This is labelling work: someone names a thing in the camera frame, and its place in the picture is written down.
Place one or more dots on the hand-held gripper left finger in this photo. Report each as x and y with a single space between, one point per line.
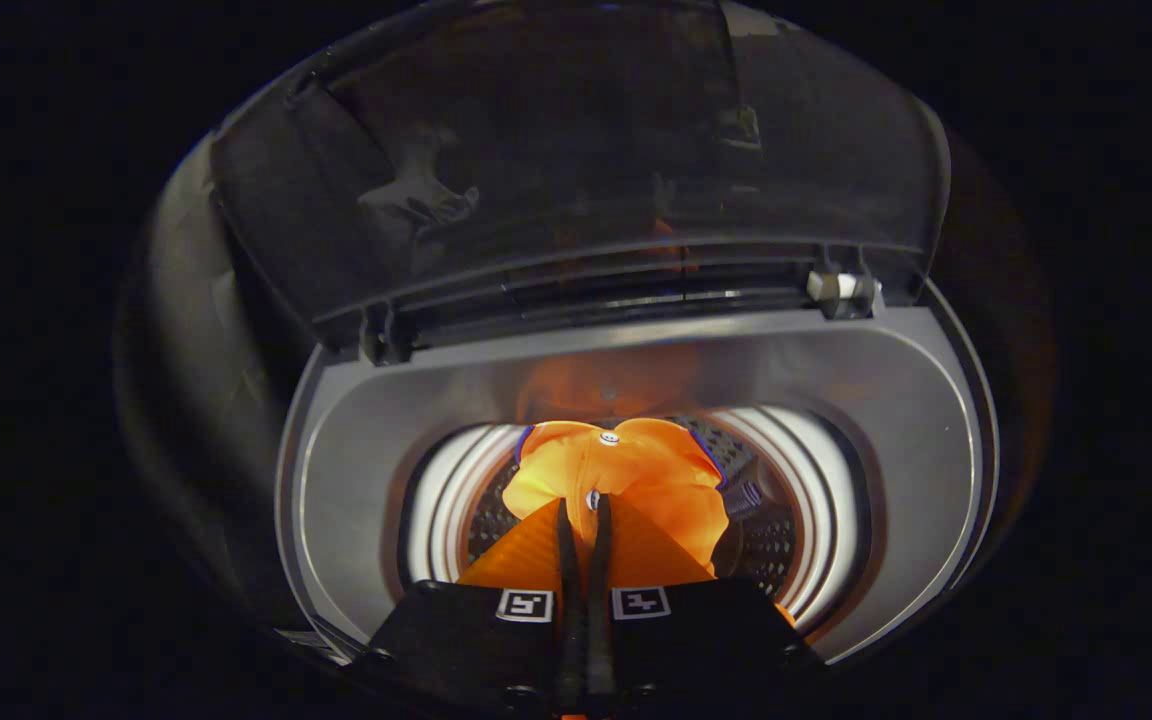
569 600

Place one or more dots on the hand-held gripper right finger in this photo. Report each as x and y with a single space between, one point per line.
600 600

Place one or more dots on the yellow polo shirt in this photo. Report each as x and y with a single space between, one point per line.
636 470

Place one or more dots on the grey washing machine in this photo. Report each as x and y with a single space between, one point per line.
366 450

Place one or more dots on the dark washing machine lid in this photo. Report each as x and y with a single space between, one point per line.
576 140

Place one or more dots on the black backdrop cloth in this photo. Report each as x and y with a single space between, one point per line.
191 330

